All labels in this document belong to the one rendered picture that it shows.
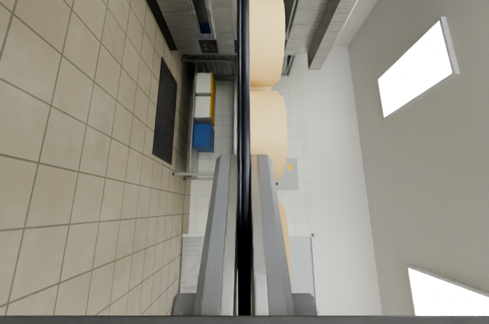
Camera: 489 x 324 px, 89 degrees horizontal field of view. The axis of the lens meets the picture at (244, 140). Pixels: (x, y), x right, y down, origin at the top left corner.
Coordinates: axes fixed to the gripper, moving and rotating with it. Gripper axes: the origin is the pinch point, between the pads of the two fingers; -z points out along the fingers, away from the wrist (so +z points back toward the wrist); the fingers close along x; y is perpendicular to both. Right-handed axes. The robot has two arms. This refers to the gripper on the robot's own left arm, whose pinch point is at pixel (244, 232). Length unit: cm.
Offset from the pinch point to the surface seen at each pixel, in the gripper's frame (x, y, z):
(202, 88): -66, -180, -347
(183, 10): -64, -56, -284
